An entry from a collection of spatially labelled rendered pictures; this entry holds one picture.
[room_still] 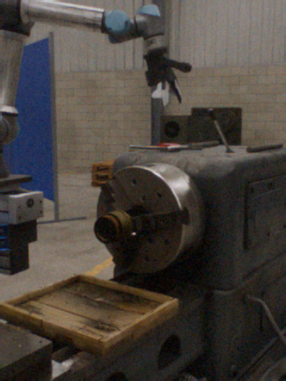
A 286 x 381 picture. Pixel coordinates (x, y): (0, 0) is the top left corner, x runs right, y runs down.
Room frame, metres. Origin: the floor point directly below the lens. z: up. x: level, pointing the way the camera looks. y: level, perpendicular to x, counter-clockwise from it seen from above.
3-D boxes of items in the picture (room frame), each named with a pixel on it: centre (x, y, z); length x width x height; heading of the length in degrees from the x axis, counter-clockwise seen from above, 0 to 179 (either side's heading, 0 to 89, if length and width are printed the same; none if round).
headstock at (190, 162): (1.75, -0.23, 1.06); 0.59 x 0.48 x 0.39; 144
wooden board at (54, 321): (1.21, 0.14, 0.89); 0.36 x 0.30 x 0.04; 54
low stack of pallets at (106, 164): (9.60, 0.42, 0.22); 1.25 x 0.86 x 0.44; 162
